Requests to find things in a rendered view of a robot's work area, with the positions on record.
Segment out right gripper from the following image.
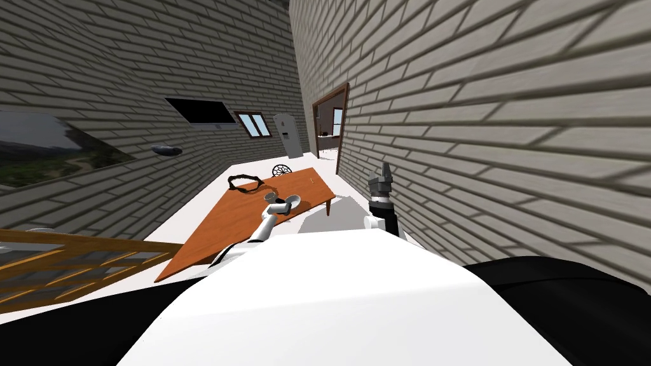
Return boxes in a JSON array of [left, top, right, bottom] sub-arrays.
[[368, 162, 394, 204]]

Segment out orange wooden table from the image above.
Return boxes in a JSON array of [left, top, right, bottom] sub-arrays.
[[154, 167, 337, 283]]

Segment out white door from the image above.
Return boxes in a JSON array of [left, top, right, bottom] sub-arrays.
[[273, 113, 305, 159]]

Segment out brown framed window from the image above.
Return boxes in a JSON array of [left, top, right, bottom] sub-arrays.
[[233, 111, 273, 140]]

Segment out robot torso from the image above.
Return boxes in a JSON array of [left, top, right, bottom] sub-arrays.
[[116, 227, 577, 366]]

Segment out wooden slatted railing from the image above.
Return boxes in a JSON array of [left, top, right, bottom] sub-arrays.
[[0, 228, 185, 315]]

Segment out black ring-shaped bowl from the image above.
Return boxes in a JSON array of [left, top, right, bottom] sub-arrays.
[[226, 173, 266, 194]]

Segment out black wall television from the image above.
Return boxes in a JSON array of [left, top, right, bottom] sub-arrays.
[[164, 97, 238, 128]]

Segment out landscape wall picture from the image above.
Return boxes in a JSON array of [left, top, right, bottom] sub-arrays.
[[0, 110, 137, 189]]

